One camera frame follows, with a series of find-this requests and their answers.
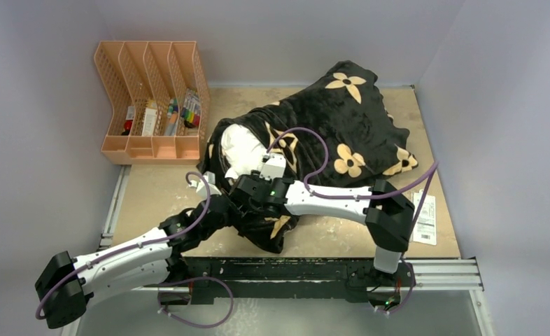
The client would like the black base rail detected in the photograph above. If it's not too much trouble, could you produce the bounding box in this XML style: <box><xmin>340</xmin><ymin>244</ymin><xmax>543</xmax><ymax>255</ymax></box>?
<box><xmin>160</xmin><ymin>257</ymin><xmax>416</xmax><ymax>310</ymax></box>

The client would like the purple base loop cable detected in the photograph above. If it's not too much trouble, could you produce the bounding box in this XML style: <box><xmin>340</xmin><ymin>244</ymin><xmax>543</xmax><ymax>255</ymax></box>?
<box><xmin>157</xmin><ymin>270</ymin><xmax>236</xmax><ymax>328</ymax></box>

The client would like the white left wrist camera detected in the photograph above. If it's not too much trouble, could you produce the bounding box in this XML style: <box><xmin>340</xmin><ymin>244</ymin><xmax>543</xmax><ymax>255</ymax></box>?
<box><xmin>186</xmin><ymin>172</ymin><xmax>222</xmax><ymax>200</ymax></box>

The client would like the colourful marker set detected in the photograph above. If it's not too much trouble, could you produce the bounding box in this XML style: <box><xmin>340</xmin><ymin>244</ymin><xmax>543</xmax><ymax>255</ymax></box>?
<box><xmin>181</xmin><ymin>89</ymin><xmax>202</xmax><ymax>129</ymax></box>

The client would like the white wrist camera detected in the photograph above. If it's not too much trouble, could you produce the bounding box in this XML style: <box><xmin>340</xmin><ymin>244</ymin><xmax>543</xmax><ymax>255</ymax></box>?
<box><xmin>186</xmin><ymin>172</ymin><xmax>222</xmax><ymax>200</ymax></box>
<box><xmin>259</xmin><ymin>153</ymin><xmax>287</xmax><ymax>181</ymax></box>

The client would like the white pillow insert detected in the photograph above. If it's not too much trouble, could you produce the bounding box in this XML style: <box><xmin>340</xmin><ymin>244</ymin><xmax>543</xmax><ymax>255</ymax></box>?
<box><xmin>220</xmin><ymin>124</ymin><xmax>267</xmax><ymax>179</ymax></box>

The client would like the aluminium frame rail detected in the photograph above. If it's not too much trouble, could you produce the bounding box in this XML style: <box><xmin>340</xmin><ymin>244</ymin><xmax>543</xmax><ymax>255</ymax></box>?
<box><xmin>408</xmin><ymin>258</ymin><xmax>484</xmax><ymax>291</ymax></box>

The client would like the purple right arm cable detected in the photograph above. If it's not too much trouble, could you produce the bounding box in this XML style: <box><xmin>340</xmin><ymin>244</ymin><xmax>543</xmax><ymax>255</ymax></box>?
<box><xmin>265</xmin><ymin>127</ymin><xmax>439</xmax><ymax>242</ymax></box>

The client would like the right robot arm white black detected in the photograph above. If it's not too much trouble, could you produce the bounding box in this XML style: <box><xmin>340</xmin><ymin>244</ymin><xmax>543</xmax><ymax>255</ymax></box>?
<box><xmin>229</xmin><ymin>174</ymin><xmax>415</xmax><ymax>285</ymax></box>

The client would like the white card box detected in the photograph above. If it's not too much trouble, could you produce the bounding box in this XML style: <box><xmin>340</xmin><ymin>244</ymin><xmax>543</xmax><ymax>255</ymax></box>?
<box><xmin>141</xmin><ymin>108</ymin><xmax>158</xmax><ymax>137</ymax></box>

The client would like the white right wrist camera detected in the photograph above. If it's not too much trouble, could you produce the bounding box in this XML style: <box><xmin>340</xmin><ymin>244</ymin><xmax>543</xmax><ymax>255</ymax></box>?
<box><xmin>259</xmin><ymin>153</ymin><xmax>287</xmax><ymax>181</ymax></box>

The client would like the white paper label sheet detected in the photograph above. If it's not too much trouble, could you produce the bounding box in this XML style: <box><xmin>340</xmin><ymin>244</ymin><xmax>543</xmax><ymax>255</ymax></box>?
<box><xmin>411</xmin><ymin>195</ymin><xmax>437</xmax><ymax>246</ymax></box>

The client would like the orange plastic file organizer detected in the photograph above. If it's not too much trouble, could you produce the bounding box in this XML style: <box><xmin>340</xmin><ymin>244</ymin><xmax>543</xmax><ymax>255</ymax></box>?
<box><xmin>94</xmin><ymin>41</ymin><xmax>211</xmax><ymax>165</ymax></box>

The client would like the red round object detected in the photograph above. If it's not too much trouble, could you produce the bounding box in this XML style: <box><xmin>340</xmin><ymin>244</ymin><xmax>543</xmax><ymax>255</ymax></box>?
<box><xmin>123</xmin><ymin>120</ymin><xmax>133</xmax><ymax>133</ymax></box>

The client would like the black pillowcase with beige flowers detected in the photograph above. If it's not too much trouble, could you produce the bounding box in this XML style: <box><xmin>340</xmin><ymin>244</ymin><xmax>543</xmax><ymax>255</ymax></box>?
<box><xmin>197</xmin><ymin>60</ymin><xmax>420</xmax><ymax>254</ymax></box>

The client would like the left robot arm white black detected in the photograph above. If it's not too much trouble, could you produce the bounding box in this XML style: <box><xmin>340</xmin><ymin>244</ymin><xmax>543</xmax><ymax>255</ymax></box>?
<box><xmin>35</xmin><ymin>195</ymin><xmax>248</xmax><ymax>329</ymax></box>

